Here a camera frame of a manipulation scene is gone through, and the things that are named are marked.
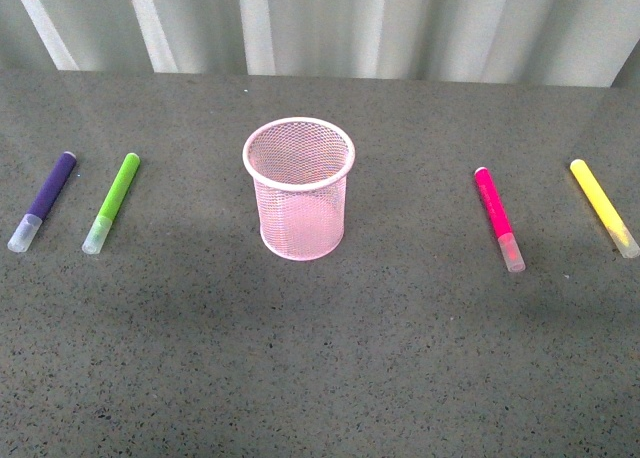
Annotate purple marker pen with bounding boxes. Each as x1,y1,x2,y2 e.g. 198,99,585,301
7,151,77,253

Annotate green marker pen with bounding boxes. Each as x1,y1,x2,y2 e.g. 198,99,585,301
81,153,141,255

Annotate pink marker pen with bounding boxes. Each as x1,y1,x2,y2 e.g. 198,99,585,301
474,167,526,273

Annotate pink mesh pen cup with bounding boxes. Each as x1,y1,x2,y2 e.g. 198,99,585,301
242,117,355,261

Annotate yellow marker pen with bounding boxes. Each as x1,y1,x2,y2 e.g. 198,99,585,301
569,159,639,259

